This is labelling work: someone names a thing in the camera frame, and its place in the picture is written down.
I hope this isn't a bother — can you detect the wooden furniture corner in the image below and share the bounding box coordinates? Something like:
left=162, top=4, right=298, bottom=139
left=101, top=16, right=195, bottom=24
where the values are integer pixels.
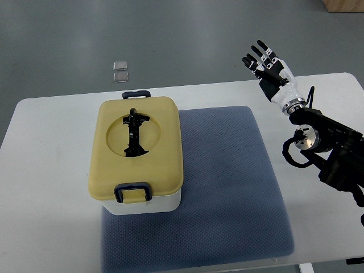
left=322, top=0, right=363, bottom=13

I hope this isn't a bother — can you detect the white table leg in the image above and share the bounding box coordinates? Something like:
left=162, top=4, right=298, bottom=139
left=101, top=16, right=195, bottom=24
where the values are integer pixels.
left=299, top=263, right=315, bottom=273

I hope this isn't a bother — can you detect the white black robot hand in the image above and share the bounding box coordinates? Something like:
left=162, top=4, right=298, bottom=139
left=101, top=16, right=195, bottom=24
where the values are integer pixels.
left=242, top=40, right=307, bottom=115

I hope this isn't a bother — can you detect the blue grey fabric mat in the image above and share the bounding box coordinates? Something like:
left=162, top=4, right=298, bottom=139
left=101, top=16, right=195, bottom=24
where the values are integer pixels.
left=101, top=106, right=294, bottom=272

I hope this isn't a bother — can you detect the white storage box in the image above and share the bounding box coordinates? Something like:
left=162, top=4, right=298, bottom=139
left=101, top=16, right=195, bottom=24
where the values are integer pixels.
left=101, top=189, right=181, bottom=216

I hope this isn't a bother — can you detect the yellow box lid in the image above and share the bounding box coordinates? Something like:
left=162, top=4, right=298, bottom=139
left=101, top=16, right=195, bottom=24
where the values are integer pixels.
left=88, top=97, right=184, bottom=204

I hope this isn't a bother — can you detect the upper floor plate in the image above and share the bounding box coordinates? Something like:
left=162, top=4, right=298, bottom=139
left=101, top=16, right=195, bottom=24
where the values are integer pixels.
left=113, top=60, right=128, bottom=71

